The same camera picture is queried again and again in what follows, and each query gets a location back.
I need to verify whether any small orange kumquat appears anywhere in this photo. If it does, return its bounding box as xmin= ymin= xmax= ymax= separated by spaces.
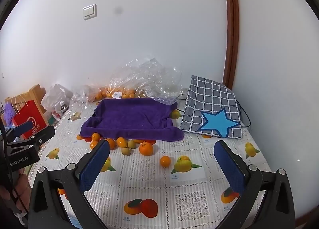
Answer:
xmin=116 ymin=137 xmax=128 ymax=148

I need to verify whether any white plastic bag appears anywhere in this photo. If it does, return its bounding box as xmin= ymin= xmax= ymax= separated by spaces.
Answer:
xmin=40 ymin=83 xmax=73 ymax=120

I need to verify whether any large orange with stem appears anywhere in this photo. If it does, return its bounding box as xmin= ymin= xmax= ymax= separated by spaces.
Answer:
xmin=138 ymin=142 xmax=154 ymax=156

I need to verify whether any clear plastic bag of fruit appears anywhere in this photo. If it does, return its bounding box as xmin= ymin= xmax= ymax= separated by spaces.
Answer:
xmin=82 ymin=58 xmax=183 ymax=105

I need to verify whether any small clear plastic bag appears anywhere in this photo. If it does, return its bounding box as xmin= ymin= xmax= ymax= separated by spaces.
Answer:
xmin=69 ymin=89 xmax=90 ymax=121

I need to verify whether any green-brown longan fruit front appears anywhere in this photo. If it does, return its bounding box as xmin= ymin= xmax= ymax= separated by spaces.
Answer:
xmin=121 ymin=148 xmax=130 ymax=156

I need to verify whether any white wall switch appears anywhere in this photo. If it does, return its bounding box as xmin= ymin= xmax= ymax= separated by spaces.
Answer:
xmin=83 ymin=4 xmax=97 ymax=20

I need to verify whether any orange at left front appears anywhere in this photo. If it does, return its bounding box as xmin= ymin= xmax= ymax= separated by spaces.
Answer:
xmin=90 ymin=140 xmax=98 ymax=149

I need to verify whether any person's left hand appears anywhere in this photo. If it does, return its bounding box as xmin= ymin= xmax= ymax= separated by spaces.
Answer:
xmin=1 ymin=168 xmax=32 ymax=217

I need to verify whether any orange at towel edge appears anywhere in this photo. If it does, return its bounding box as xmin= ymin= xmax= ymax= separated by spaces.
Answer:
xmin=91 ymin=133 xmax=100 ymax=141

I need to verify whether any orange mandarin beside kumquat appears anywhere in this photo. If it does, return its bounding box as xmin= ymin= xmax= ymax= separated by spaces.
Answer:
xmin=105 ymin=138 xmax=116 ymax=150

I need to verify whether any purple towel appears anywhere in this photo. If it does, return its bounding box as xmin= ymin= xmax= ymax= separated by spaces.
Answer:
xmin=80 ymin=98 xmax=184 ymax=142

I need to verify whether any green-brown longan fruit back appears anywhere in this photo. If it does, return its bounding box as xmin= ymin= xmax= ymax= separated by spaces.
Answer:
xmin=128 ymin=140 xmax=136 ymax=149

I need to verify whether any grey checked star cushion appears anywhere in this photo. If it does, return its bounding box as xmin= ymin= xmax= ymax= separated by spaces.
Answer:
xmin=181 ymin=75 xmax=242 ymax=139

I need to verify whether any brown wooden door frame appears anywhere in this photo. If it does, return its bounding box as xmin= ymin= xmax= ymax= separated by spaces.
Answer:
xmin=223 ymin=0 xmax=239 ymax=89

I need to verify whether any green-brown longan fruit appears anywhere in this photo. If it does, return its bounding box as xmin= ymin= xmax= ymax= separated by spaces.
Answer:
xmin=121 ymin=148 xmax=130 ymax=156
xmin=128 ymin=140 xmax=136 ymax=149

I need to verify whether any small round orange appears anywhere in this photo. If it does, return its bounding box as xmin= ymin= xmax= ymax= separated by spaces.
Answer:
xmin=160 ymin=156 xmax=171 ymax=168

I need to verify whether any red paper gift bag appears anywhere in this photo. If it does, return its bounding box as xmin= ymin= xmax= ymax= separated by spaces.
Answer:
xmin=12 ymin=100 xmax=47 ymax=139

